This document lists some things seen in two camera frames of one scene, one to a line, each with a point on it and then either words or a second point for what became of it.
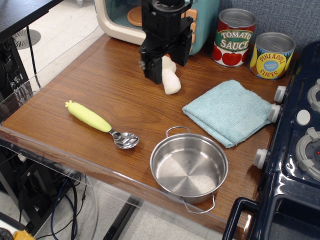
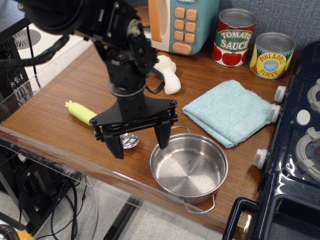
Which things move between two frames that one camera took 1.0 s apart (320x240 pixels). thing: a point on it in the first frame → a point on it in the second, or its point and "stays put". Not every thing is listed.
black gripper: [165, 28] → [132, 111]
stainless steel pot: [190, 166] stays put
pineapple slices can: [272, 54] stays put
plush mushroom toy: [171, 83] stays put
